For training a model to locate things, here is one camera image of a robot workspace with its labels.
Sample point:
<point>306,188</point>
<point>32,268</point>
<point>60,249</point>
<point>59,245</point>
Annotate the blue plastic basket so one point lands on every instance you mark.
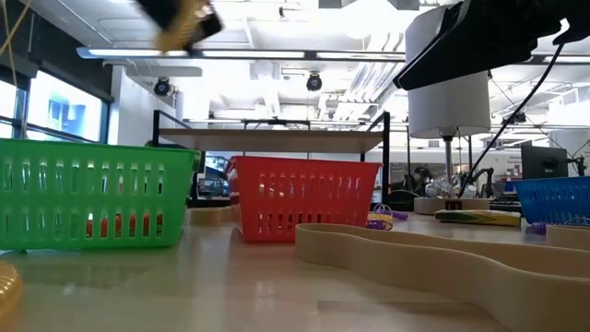
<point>553,183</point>

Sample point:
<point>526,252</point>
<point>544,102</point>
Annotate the amber spiral wrist coil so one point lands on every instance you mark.
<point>9,288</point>

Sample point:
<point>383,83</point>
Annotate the ceiling light strip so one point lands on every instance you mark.
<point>276,54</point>

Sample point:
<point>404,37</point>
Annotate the wooden shelf riser black legs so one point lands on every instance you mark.
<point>276,140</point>

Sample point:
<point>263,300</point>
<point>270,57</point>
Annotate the black ceiling camera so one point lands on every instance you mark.
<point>314,83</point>
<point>162,87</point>

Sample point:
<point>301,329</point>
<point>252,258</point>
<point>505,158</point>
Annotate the yellow spiral wrist coil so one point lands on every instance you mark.
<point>380,216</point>

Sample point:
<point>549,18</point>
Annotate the green plastic basket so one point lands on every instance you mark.
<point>115,203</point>

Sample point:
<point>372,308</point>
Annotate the red-orange spiral wrist coil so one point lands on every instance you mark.
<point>104,227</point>

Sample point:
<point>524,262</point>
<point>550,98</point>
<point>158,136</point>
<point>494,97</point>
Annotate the black computer monitor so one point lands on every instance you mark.
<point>544,161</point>

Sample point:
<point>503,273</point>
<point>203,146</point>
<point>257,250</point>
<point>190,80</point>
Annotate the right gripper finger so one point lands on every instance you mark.
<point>470,46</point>

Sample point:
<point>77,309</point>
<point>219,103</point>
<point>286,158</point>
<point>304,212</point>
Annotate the beige curved track piece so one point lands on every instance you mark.
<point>369,253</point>

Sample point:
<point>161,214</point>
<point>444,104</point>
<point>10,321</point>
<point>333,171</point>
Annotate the person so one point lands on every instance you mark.
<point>421,177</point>

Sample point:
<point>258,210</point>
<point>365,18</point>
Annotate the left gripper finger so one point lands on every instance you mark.
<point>159,11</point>
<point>209,30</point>

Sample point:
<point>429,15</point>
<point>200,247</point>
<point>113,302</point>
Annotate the large window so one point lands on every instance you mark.
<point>64,110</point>

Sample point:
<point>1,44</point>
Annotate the white shade table lamp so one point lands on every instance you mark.
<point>447,110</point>

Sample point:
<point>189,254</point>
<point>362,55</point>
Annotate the red plastic basket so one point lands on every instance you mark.
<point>299,205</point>

